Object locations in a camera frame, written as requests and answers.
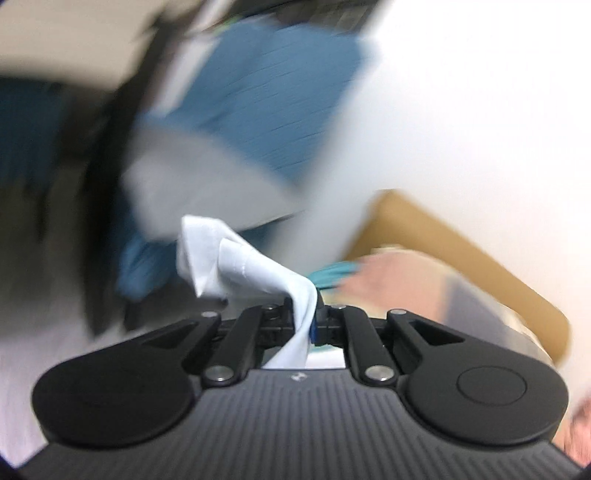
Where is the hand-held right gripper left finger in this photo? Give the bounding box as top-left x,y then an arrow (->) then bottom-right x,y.
139,298 -> 296,387

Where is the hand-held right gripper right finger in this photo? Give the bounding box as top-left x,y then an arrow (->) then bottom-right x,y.
314,293 -> 465,387

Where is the white t-shirt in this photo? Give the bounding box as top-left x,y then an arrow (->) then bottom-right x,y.
178,215 -> 320,370

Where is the teal printed bed sheet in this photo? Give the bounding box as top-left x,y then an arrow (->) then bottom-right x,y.
307,261 -> 362,292

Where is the colour block pillow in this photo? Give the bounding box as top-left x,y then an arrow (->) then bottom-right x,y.
337,249 -> 555,370

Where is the mustard yellow headboard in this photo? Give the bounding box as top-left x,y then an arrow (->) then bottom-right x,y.
344,190 -> 571,370

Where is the grey seat cushion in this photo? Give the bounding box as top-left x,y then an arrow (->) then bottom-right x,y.
122,127 -> 305,241

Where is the blue covered chair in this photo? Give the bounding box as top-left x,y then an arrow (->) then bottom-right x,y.
115,21 -> 370,301

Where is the dark window with grille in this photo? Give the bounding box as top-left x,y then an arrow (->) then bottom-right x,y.
295,0 -> 384,34

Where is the dark blue cloth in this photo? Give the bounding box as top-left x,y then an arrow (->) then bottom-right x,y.
0,78 -> 65,190

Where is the white desk with black leg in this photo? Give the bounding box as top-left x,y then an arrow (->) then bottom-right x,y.
0,0 -> 222,335

